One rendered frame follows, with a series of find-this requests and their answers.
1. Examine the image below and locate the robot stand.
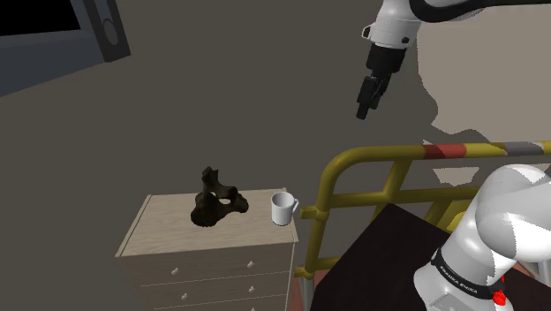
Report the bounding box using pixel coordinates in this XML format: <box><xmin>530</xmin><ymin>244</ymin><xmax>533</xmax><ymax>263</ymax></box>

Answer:
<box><xmin>309</xmin><ymin>202</ymin><xmax>551</xmax><ymax>311</ymax></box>

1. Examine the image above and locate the yellow metal railing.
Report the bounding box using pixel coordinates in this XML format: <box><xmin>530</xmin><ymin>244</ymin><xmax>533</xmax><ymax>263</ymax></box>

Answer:
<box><xmin>293</xmin><ymin>140</ymin><xmax>551</xmax><ymax>311</ymax></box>

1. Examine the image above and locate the dark brown abstract figure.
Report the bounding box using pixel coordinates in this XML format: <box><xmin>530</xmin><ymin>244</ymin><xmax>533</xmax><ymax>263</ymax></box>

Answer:
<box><xmin>190</xmin><ymin>166</ymin><xmax>250</xmax><ymax>230</ymax></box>

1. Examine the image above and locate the white mug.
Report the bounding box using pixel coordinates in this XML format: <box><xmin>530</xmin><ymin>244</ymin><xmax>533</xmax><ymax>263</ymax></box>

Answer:
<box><xmin>270</xmin><ymin>192</ymin><xmax>300</xmax><ymax>227</ymax></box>

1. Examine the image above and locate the light wooden chest of drawers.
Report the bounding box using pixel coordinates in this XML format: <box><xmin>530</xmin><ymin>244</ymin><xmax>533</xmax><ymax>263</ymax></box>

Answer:
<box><xmin>114</xmin><ymin>187</ymin><xmax>300</xmax><ymax>311</ymax></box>

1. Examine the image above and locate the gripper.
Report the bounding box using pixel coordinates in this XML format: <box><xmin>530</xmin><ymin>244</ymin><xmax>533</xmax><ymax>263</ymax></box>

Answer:
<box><xmin>355</xmin><ymin>42</ymin><xmax>407</xmax><ymax>121</ymax></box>

